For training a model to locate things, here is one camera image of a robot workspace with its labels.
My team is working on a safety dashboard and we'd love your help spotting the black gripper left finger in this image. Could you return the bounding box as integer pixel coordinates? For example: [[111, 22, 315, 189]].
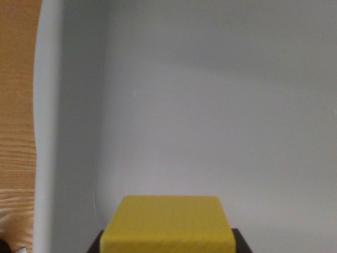
[[87, 229, 105, 253]]

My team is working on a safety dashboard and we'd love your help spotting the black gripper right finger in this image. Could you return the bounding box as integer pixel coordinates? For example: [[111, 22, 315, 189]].
[[230, 228, 255, 253]]

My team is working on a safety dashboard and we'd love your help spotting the yellow wooden cube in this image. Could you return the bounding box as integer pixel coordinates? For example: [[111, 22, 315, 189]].
[[100, 195, 235, 253]]

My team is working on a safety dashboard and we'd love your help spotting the dark round object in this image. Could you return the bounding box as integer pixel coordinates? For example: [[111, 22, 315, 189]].
[[0, 238, 12, 253]]

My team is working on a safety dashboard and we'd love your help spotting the white plastic tray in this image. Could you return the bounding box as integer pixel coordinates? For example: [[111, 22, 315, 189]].
[[32, 0, 337, 253]]

